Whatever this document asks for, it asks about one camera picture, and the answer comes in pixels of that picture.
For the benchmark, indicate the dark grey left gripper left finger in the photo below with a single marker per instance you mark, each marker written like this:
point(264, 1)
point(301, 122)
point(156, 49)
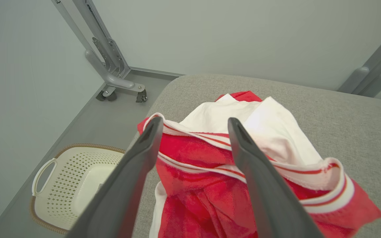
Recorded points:
point(127, 185)

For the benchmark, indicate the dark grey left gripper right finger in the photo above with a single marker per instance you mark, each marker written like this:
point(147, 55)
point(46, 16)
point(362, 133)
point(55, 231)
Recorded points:
point(263, 185)

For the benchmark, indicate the red shirt with white sleeves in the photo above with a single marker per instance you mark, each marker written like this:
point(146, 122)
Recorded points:
point(193, 155)

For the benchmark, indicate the cream perforated laundry basket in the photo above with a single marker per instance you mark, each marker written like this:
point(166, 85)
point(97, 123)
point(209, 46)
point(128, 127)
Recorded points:
point(78, 172)

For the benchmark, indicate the grey partition frame with casters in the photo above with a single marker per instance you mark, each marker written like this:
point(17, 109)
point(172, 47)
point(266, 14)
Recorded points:
point(111, 77)

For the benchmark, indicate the grey double partition post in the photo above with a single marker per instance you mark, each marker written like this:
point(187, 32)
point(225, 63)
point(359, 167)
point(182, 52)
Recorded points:
point(372, 76)

